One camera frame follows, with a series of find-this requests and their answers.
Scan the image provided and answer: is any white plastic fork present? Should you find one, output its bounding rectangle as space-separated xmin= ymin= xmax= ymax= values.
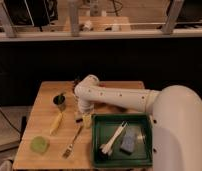
xmin=100 ymin=121 xmax=127 ymax=155

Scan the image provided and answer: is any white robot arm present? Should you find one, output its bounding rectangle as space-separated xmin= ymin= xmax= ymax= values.
xmin=74 ymin=75 xmax=202 ymax=171

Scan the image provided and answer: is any black and white eraser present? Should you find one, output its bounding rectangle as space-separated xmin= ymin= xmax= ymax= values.
xmin=75 ymin=114 xmax=83 ymax=123

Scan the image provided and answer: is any brown pine cone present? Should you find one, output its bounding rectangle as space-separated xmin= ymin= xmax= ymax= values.
xmin=72 ymin=78 xmax=81 ymax=99

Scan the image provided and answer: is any green plastic tray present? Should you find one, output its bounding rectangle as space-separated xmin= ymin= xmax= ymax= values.
xmin=91 ymin=114 xmax=152 ymax=169

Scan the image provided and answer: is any black round object in tray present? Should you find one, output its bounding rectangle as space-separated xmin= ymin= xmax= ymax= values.
xmin=97 ymin=147 xmax=112 ymax=161

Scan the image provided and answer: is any metal fork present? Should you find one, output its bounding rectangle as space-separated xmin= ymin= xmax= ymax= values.
xmin=62 ymin=125 xmax=83 ymax=158

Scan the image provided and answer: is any black cable left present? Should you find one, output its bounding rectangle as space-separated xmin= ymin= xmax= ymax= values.
xmin=0 ymin=106 xmax=22 ymax=135

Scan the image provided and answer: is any blue grey sponge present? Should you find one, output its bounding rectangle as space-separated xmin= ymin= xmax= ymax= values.
xmin=120 ymin=129 xmax=137 ymax=154

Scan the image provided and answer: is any wooden board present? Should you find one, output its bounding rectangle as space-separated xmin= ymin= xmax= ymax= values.
xmin=12 ymin=80 xmax=155 ymax=171

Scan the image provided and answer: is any green plastic cup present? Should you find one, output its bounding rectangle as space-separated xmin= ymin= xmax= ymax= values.
xmin=30 ymin=136 xmax=49 ymax=154

